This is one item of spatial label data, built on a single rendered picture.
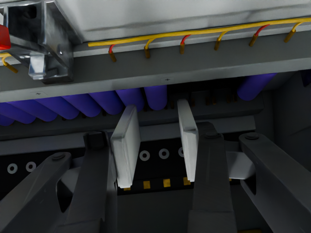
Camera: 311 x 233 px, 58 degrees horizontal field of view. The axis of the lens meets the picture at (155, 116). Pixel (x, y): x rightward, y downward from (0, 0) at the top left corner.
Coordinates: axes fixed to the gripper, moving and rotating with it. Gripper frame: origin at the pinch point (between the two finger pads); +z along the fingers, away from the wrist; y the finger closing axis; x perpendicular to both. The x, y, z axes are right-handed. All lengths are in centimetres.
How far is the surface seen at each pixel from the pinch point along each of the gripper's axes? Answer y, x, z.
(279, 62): 7.6, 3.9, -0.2
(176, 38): 1.7, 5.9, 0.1
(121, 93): -2.4, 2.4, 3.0
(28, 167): -14.8, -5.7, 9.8
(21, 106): -10.1, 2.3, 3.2
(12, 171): -16.6, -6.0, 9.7
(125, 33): -1.1, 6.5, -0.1
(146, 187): -2.3, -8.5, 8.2
